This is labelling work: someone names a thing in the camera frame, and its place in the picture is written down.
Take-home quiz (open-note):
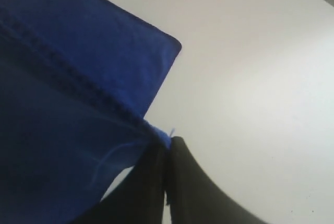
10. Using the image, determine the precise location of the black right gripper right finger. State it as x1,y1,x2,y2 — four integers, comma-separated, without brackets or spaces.
165,137,264,224

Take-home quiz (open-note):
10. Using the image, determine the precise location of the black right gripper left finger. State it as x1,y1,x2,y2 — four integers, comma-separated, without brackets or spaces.
73,144,165,224

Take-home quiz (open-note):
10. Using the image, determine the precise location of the blue microfibre towel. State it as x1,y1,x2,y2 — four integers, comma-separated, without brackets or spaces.
1,0,182,223

